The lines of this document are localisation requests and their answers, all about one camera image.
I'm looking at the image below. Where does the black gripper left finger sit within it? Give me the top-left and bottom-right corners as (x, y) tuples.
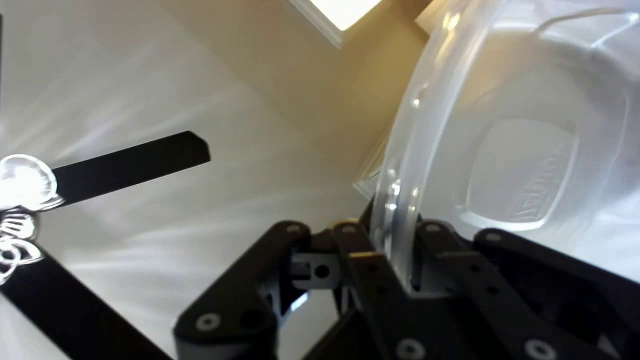
(173, 220), (398, 360)

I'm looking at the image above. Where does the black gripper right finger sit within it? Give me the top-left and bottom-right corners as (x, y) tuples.
(414, 220), (640, 360)

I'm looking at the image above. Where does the clear plastic bowl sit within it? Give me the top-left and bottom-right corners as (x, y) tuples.
(369, 0), (640, 284)

